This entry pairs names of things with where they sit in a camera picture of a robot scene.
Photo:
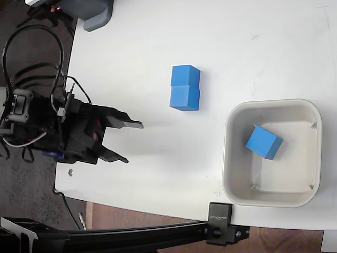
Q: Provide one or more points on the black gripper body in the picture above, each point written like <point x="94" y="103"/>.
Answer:
<point x="81" y="131"/>

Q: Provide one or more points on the white square plastic bin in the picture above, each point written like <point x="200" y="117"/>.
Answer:
<point x="287" y="182"/>

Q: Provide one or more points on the black aluminium extrusion bar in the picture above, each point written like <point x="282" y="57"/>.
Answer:
<point x="118" y="237"/>

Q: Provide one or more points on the small metal nut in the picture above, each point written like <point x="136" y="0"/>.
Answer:
<point x="70" y="172"/>

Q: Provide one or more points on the gray monitor stand base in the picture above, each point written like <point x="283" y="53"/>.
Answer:
<point x="92" y="13"/>

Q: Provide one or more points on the blue cube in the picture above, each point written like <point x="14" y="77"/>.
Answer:
<point x="260" y="142"/>
<point x="183" y="75"/>
<point x="181" y="97"/>

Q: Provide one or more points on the black tripod with red light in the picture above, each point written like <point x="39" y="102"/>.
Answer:
<point x="39" y="14"/>

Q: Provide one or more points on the black table clamp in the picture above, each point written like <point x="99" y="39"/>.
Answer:
<point x="219" y="224"/>

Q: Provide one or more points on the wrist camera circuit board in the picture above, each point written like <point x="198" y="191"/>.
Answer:
<point x="70" y="98"/>

